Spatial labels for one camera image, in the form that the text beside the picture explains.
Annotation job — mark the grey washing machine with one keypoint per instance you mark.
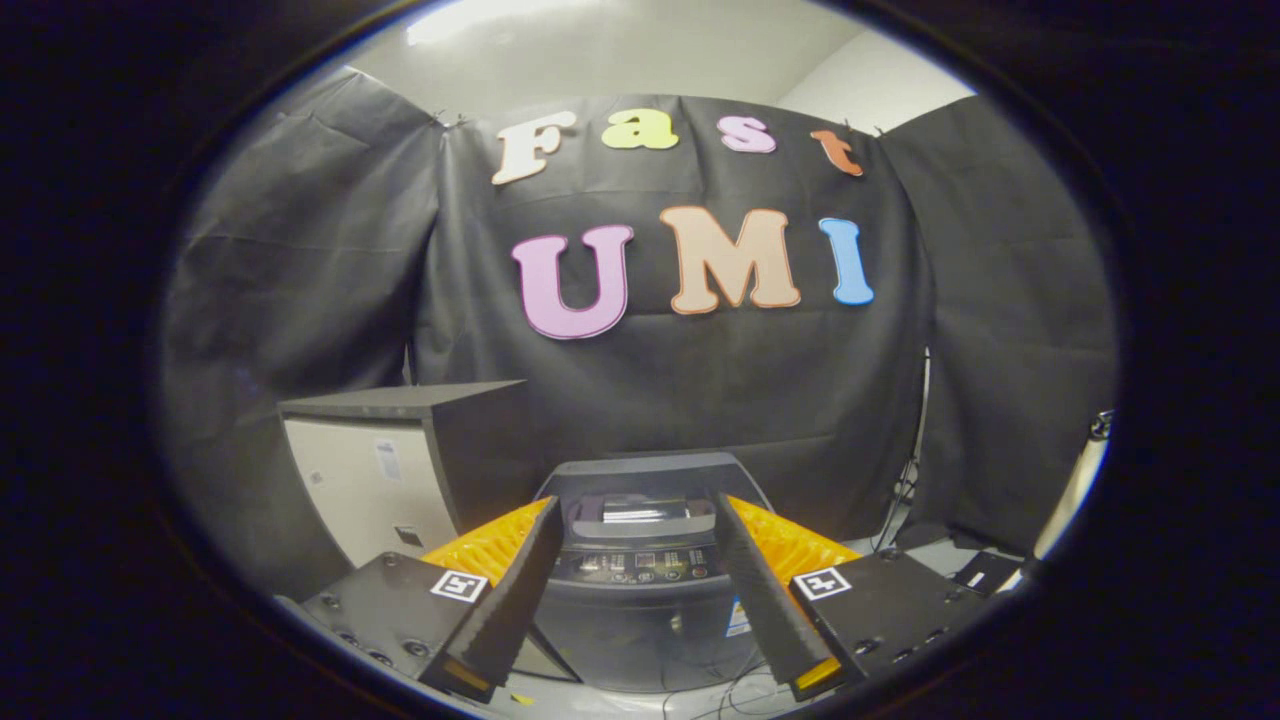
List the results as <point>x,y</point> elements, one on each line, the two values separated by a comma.
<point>640,630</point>

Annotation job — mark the thin black stand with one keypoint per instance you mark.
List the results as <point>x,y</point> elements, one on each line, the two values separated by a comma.
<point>912,460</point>

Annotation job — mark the white pole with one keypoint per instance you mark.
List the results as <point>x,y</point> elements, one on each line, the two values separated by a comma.
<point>1075,490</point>

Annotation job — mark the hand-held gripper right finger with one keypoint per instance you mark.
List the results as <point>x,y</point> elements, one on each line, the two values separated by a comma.
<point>765,600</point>

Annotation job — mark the black backdrop cloth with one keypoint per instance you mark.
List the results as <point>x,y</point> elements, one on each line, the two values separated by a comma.
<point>760,390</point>

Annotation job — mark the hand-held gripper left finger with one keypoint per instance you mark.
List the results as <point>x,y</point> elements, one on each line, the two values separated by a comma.
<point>505,600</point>

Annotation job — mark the black box on floor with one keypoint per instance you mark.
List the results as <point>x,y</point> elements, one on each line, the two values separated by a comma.
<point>985,573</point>

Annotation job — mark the grey and beige cabinet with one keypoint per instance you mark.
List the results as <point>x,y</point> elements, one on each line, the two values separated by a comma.
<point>350,490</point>

